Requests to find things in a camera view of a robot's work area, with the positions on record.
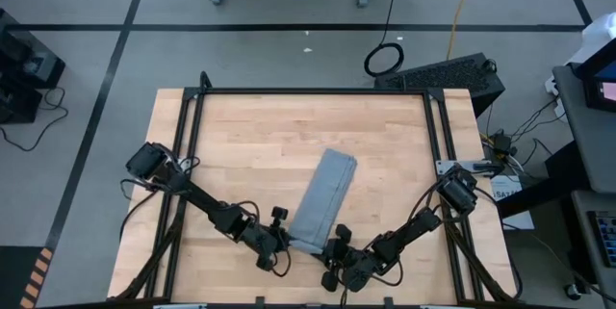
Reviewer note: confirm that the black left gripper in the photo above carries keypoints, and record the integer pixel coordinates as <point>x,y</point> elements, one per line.
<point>264,244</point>

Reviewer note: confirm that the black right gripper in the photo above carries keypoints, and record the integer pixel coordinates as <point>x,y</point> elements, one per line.
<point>356,268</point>

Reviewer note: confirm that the grey towel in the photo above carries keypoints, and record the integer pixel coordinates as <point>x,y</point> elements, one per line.
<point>322,198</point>

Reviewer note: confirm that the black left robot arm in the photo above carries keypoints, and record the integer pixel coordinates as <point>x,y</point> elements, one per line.
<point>202,200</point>

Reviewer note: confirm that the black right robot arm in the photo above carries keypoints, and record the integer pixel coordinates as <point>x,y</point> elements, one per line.
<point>423,222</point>

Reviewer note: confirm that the white paper sheet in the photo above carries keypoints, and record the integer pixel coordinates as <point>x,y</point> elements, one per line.
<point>507,193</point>

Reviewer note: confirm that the black power adapter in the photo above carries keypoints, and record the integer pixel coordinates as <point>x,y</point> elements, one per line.
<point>503,143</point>

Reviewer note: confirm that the black perforated computer tower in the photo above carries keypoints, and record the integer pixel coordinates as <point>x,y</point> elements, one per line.
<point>447,75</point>

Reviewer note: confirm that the black table base beam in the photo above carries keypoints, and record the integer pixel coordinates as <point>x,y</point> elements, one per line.
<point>558,169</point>

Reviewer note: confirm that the black caster wheel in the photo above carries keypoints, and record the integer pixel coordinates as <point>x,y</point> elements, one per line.
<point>572,291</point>

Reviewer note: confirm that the black orange hazard mat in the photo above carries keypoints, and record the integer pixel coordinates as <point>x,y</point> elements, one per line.
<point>14,270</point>

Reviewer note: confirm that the dark keypad with blue keys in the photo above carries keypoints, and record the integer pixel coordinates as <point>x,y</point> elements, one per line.
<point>607,237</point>

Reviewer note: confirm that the white power strip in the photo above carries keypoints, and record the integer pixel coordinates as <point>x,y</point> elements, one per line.
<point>552,85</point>

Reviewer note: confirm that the black monitor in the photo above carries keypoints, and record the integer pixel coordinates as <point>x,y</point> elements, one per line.
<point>599,95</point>

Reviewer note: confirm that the black equipment stack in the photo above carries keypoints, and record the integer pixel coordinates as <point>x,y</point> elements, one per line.
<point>24,59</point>

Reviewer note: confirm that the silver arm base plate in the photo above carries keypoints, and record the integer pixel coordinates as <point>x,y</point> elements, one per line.
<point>447,167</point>
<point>185,163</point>

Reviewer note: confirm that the black metal table frame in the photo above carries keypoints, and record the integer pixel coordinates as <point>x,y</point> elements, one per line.
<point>308,91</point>

